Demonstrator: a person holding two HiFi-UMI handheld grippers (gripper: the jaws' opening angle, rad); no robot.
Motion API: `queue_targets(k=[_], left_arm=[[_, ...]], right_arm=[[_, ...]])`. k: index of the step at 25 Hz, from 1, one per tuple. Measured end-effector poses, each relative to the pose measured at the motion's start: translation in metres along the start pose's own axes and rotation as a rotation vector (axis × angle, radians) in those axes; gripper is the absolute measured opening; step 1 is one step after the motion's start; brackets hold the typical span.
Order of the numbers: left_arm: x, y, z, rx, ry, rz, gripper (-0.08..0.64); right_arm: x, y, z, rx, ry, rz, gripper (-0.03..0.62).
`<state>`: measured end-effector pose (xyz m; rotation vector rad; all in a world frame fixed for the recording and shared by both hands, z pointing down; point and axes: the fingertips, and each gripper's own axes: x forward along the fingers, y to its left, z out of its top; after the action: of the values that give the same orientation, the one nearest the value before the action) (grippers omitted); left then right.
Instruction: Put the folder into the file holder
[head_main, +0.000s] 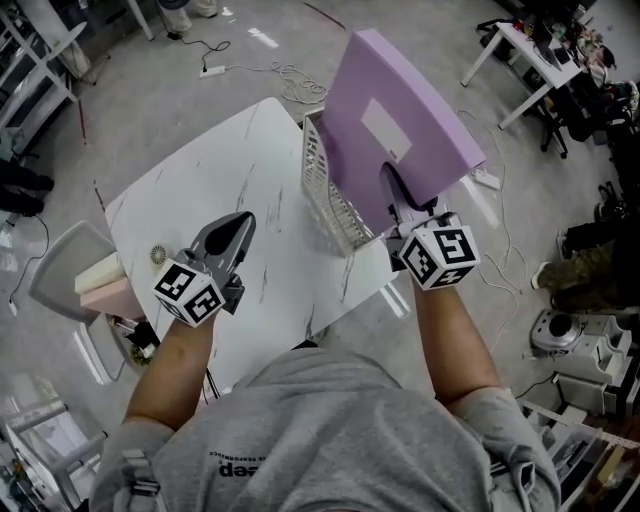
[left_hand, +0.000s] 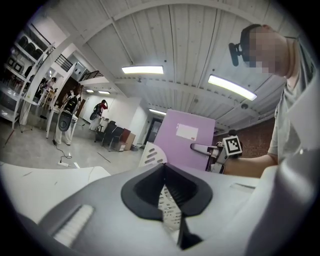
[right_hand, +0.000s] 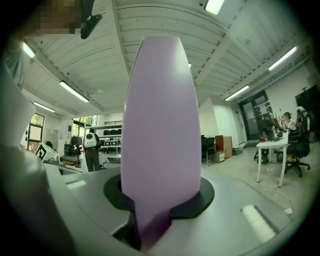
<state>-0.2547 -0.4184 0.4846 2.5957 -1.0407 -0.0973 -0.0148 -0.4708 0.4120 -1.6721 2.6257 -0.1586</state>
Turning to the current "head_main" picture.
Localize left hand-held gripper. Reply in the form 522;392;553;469
152;211;257;329

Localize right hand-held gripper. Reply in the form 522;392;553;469
380;163;481;291

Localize white mesh file holder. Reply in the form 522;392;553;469
301;110;396;259

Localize purple folder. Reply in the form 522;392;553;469
322;28;487;236

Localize person's left forearm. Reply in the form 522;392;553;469
124;299;221;431

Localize person's right forearm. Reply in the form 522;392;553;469
409;279;504;406

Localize pink folder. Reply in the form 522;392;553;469
79;279;144;321

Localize grey chair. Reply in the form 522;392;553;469
27;219;131;386

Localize black office chair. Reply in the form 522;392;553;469
539;97;626;161

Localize white desk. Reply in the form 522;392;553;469
459;22;586;131

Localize grey round machine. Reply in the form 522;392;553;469
529;309;587;359

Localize person's grey shirt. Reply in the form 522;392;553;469
92;347;561;512

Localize white shelf rack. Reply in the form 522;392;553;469
0;9;84;134

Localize white equipment boxes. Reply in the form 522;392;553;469
553;314;635;416

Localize white metal rack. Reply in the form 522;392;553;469
0;389;109;512

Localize white measuring strip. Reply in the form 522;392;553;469
518;397;640;451

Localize long white cable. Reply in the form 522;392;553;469
454;109;532;351

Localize coiled white cable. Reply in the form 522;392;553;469
271;61;331;105

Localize black cable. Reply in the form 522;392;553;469
172;32;232;69

